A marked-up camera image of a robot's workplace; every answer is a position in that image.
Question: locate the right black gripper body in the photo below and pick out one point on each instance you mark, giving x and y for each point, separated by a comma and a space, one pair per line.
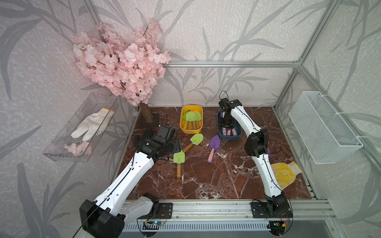
226, 121

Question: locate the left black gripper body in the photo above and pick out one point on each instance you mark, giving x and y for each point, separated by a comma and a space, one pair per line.
171, 147

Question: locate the green shovel wooden handle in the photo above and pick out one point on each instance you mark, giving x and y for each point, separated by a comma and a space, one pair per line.
196, 139
199, 119
195, 121
189, 119
179, 158

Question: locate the large green shovel blue tip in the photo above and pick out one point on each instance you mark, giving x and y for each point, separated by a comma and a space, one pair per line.
185, 124

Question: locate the yellow plastic storage box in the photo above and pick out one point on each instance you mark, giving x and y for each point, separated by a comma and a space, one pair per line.
194, 108

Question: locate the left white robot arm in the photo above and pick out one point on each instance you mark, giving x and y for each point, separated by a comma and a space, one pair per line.
106, 216

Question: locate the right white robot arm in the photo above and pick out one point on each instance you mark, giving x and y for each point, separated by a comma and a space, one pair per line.
256, 146

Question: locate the dark teal storage box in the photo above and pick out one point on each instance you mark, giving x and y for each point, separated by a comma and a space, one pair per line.
231, 136

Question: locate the black and yellow glove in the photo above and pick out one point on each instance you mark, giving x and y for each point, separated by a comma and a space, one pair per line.
148, 134

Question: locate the white cotton glove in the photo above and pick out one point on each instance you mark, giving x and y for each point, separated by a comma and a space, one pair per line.
93, 125

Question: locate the yellow dotted work glove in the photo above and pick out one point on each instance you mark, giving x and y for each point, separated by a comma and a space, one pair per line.
285, 174

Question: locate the pink cherry blossom tree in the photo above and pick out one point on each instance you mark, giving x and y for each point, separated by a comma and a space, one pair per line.
130, 69

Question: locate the pink blossom sprig on shelf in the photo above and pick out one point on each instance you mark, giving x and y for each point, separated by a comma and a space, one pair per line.
79, 148

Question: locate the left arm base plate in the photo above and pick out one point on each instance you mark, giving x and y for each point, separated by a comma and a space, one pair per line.
160, 210

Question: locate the clear acrylic wall shelf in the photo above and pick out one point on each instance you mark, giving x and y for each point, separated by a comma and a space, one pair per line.
79, 137

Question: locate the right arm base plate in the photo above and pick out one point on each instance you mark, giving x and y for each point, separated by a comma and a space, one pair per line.
267, 210

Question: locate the white wire mesh basket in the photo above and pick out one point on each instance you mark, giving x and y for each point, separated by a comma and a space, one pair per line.
326, 135

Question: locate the aluminium front rail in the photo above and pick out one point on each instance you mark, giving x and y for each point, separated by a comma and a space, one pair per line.
227, 210

